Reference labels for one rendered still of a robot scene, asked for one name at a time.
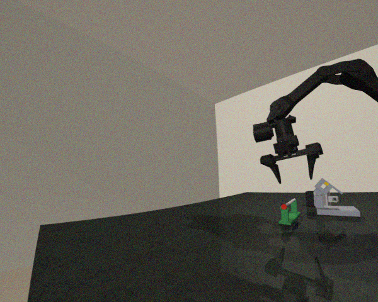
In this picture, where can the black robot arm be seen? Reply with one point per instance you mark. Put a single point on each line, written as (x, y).
(356, 74)

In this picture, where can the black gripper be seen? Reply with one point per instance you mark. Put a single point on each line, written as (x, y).
(312, 150)

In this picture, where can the white pin with red cap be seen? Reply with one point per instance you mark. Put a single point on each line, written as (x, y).
(284, 206)

